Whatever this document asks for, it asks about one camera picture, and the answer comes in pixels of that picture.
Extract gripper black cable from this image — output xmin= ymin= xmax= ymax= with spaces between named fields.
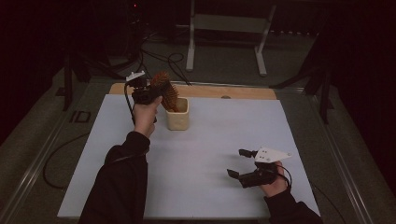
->
xmin=274 ymin=163 xmax=294 ymax=191
xmin=123 ymin=81 xmax=136 ymax=126

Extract person's right hand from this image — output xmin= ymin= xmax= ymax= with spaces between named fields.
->
xmin=259 ymin=161 xmax=290 ymax=199

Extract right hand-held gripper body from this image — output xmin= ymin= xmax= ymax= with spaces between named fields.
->
xmin=238 ymin=146 xmax=293 ymax=189

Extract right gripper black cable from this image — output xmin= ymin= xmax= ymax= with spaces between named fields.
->
xmin=274 ymin=163 xmax=294 ymax=191

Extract white table mat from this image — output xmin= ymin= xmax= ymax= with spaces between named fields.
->
xmin=57 ymin=93 xmax=321 ymax=219

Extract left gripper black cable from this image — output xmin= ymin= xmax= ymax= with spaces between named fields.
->
xmin=123 ymin=81 xmax=136 ymax=126

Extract tangled black cables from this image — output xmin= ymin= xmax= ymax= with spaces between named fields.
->
xmin=135 ymin=30 xmax=193 ymax=87

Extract person's left hand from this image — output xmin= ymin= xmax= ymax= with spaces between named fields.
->
xmin=133 ymin=95 xmax=163 ymax=139

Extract white metal stand frame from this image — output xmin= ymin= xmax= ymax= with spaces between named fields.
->
xmin=185 ymin=0 xmax=278 ymax=77

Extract black stand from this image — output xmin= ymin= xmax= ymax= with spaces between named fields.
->
xmin=270 ymin=31 xmax=335 ymax=125
xmin=61 ymin=46 xmax=126 ymax=113

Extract black floor cable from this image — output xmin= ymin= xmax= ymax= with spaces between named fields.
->
xmin=310 ymin=182 xmax=347 ymax=224
xmin=42 ymin=133 xmax=92 ymax=189

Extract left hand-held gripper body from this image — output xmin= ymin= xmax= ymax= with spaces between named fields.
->
xmin=125 ymin=70 xmax=163 ymax=105

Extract cream square container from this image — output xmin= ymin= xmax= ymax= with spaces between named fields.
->
xmin=164 ymin=96 xmax=191 ymax=132

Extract wooden paddle hairbrush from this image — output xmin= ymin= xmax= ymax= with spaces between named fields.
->
xmin=150 ymin=71 xmax=180 ymax=113

